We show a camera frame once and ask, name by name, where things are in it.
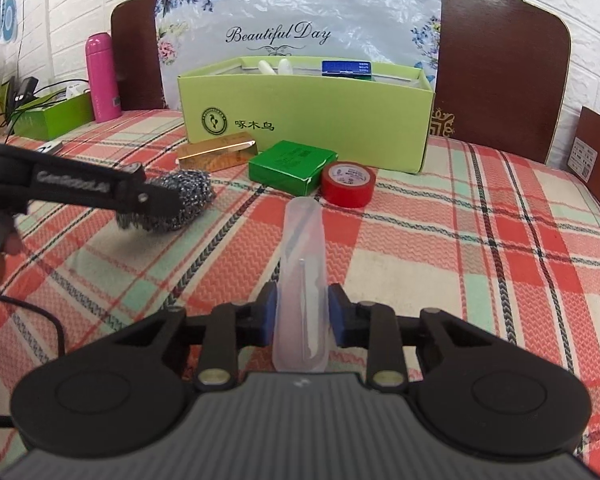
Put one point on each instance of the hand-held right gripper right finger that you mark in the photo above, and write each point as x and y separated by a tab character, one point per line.
338	315

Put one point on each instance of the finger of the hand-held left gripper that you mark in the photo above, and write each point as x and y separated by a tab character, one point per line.
152	202

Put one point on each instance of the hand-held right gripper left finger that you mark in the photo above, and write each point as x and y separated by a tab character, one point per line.
269	315

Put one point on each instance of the steel wool scrubber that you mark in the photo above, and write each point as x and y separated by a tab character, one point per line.
190	195

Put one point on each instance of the clear plastic tube case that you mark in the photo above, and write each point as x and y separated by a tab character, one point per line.
300	260

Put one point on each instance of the green cardboard shoe box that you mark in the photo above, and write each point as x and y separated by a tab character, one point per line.
305	115

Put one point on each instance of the blue and white box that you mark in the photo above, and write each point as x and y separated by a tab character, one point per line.
345	69

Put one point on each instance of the green tissue box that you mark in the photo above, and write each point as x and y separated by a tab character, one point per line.
55	117

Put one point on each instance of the gold box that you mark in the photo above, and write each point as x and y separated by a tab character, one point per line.
215	155

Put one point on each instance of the black charger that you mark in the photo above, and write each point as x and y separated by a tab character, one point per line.
24	91

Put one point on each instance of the pink thermos bottle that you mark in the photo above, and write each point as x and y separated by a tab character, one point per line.
102	80

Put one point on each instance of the red plaid blanket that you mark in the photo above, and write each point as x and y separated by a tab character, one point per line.
455	260

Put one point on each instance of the red tape roll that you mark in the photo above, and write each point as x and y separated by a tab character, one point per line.
349	185

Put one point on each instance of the flat green box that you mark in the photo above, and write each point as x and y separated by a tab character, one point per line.
290	165

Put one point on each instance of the floral printed plastic sheet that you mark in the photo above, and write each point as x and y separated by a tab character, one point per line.
290	10

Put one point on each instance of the dark brown wooden headboard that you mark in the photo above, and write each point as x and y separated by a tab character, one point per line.
500	60

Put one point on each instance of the brown cardboard box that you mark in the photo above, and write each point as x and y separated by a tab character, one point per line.
595	150

